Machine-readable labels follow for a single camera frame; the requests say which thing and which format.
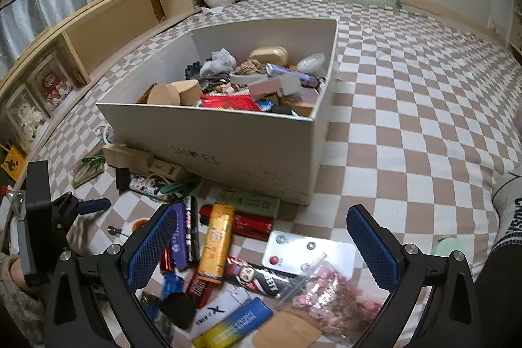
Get round plastic container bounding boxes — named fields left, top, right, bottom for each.
left=297, top=52, right=327, bottom=75

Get white cable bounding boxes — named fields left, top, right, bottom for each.
left=96, top=125, right=117, bottom=147

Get small tan wooden box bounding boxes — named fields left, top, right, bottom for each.
left=147, top=159, right=187, bottom=182

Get dark blue lighter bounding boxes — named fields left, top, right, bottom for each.
left=139, top=291, right=174, bottom=346

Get red foil packet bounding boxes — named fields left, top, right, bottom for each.
left=199, top=93, right=262, bottom=112

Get white bowl with woven rope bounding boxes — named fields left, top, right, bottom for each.
left=229, top=60, right=272, bottom=84

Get glossy red lighter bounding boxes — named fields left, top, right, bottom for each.
left=198, top=204, right=275, bottom=242

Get beige earbud case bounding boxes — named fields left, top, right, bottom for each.
left=249, top=46, right=289, bottom=65

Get green clip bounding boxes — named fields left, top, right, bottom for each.
left=159, top=174, right=201, bottom=200

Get white cartoon print pouch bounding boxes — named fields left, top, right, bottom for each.
left=128, top=174, right=172, bottom=197

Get checkered bed sheet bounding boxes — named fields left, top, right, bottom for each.
left=24, top=0, right=522, bottom=348

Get white crumpled cloth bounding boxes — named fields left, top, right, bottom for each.
left=200, top=48, right=237, bottom=77

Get display case with white figures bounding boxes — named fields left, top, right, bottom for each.
left=4, top=85, right=52, bottom=147

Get olive green packet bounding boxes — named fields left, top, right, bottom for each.
left=216, top=189, right=281, bottom=218

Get clear packet with green plants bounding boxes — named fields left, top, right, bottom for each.
left=70, top=154, right=107, bottom=188

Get orange and white scissors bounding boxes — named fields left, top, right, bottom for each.
left=122, top=218, right=153, bottom=238

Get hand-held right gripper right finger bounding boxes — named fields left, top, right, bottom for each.
left=346, top=204, right=484, bottom=348

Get yellow box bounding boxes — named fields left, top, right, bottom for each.
left=2, top=146, right=27, bottom=179

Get wooden bedside shelf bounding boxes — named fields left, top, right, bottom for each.
left=0, top=0, right=202, bottom=153

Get small black cube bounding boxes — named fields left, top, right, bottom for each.
left=158, top=293, right=197, bottom=330

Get black cartoon print lighter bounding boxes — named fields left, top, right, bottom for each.
left=223, top=255, right=294, bottom=297

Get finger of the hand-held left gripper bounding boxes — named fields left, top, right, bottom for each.
left=61, top=197, right=112, bottom=226

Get yellow orange lighter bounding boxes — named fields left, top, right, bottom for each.
left=197, top=203, right=236, bottom=285

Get grey plastic tray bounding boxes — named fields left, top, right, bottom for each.
left=248, top=71, right=303, bottom=98

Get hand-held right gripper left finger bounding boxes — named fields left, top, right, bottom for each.
left=43, top=204, right=180, bottom=348

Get oval wooden box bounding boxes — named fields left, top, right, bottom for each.
left=169, top=79, right=203, bottom=107

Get clear bag of pink beads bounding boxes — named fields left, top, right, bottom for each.
left=272, top=252, right=388, bottom=346

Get clear blue lighter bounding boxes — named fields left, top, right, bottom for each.
left=160, top=272, right=185, bottom=302

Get white cardboard box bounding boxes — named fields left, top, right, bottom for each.
left=96, top=17, right=340, bottom=206

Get purple lighter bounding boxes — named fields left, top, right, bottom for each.
left=169, top=202, right=192, bottom=271

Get person's socked leg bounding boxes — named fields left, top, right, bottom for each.
left=473, top=168, right=522, bottom=348

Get brown wooden block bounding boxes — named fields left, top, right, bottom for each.
left=281, top=87, right=321, bottom=116

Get white panel with round buttons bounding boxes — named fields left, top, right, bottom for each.
left=261, top=231, right=356, bottom=279

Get blue and yellow lighter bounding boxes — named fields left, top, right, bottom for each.
left=192, top=297, right=274, bottom=348

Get display case with red doll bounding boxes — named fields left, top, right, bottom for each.
left=26, top=54, right=78, bottom=116

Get rounded wooden tag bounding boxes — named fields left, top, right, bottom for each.
left=251, top=309, right=323, bottom=348

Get black hair clip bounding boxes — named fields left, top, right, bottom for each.
left=185, top=63, right=213, bottom=82

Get person's left forearm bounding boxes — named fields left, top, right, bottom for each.
left=0, top=252, right=47, bottom=346

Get black striped lighter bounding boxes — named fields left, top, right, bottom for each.
left=183, top=195, right=200, bottom=265

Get clear plastic bottle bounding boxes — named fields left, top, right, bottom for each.
left=0, top=187, right=27, bottom=218

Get mint green pouch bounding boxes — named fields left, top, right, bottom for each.
left=434, top=236, right=466, bottom=257

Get tan wooden block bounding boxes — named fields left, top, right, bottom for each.
left=102, top=144, right=155, bottom=175

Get dark red lighter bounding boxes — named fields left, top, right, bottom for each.
left=159, top=248, right=174, bottom=274

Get brown leather pouch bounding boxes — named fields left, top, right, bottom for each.
left=136, top=84, right=156, bottom=105

